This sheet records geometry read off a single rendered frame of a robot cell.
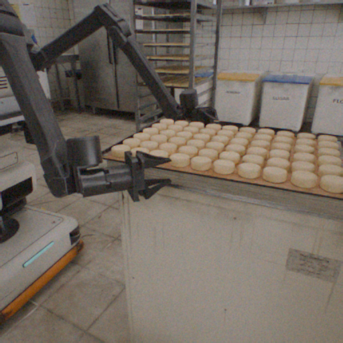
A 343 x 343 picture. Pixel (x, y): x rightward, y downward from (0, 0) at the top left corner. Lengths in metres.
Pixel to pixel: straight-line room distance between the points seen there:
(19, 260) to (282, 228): 1.18
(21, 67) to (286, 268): 0.76
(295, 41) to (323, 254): 4.06
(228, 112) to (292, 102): 0.82
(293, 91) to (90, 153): 3.56
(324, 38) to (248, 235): 4.02
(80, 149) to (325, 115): 3.64
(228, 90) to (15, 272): 3.42
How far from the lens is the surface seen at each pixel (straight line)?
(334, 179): 0.69
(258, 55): 4.74
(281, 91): 4.04
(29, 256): 1.57
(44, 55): 1.36
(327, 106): 4.03
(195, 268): 0.88
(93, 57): 5.00
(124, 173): 0.63
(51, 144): 0.69
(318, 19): 4.63
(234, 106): 4.21
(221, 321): 0.99
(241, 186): 0.71
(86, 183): 0.62
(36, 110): 0.71
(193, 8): 2.16
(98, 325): 1.54
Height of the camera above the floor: 1.19
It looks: 25 degrees down
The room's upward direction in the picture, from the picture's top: straight up
